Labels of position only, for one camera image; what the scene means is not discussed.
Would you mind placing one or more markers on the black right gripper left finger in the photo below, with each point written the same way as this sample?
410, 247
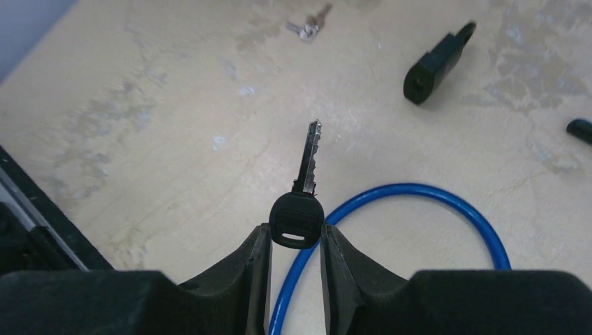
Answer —
231, 297

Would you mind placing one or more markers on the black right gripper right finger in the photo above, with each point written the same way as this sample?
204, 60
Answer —
362, 297

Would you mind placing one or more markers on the blue cable lock loop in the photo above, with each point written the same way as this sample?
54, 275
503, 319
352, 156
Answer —
489, 236

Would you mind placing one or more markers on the black headed key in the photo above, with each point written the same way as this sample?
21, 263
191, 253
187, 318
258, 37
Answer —
297, 216

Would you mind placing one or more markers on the black lock body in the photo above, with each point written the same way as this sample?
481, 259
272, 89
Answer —
427, 74

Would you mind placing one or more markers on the small silver keys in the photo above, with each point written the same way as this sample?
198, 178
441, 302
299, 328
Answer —
313, 24

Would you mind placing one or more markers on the blue handled pliers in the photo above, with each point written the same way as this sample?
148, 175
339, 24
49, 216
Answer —
580, 129

